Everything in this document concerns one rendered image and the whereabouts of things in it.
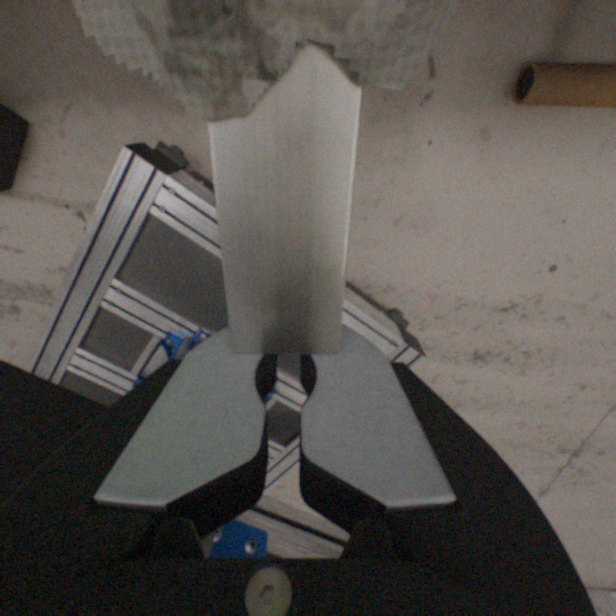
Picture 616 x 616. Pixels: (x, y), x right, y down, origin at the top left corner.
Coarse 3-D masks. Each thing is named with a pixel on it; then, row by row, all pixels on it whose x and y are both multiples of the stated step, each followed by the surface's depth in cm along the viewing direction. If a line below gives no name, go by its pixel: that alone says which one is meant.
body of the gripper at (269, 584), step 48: (192, 528) 5; (384, 528) 5; (96, 576) 4; (144, 576) 4; (192, 576) 4; (240, 576) 4; (288, 576) 4; (336, 576) 4; (384, 576) 4; (432, 576) 4
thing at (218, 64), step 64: (128, 0) 5; (192, 0) 5; (256, 0) 5; (320, 0) 5; (384, 0) 5; (448, 0) 5; (128, 64) 6; (192, 64) 5; (256, 64) 6; (384, 64) 6
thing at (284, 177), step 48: (288, 96) 6; (336, 96) 6; (240, 144) 7; (288, 144) 7; (336, 144) 7; (240, 192) 7; (288, 192) 7; (336, 192) 7; (240, 240) 8; (288, 240) 8; (336, 240) 8; (240, 288) 8; (288, 288) 8; (336, 288) 8; (240, 336) 9; (288, 336) 9; (336, 336) 9
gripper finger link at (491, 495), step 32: (416, 384) 8; (416, 416) 7; (448, 416) 7; (448, 448) 7; (480, 448) 7; (448, 480) 6; (480, 480) 6; (512, 480) 6; (416, 512) 6; (448, 512) 6; (480, 512) 6; (512, 512) 6; (416, 544) 5; (448, 544) 5; (480, 544) 5; (512, 544) 5; (544, 544) 5; (480, 576) 5; (512, 576) 5; (544, 576) 5; (576, 576) 5; (512, 608) 4; (544, 608) 4; (576, 608) 4
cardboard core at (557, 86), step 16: (528, 64) 74; (544, 64) 71; (560, 64) 71; (576, 64) 72; (592, 64) 72; (608, 64) 72; (528, 80) 77; (544, 80) 71; (560, 80) 71; (576, 80) 71; (592, 80) 71; (608, 80) 71; (528, 96) 73; (544, 96) 73; (560, 96) 73; (576, 96) 73; (592, 96) 73; (608, 96) 73
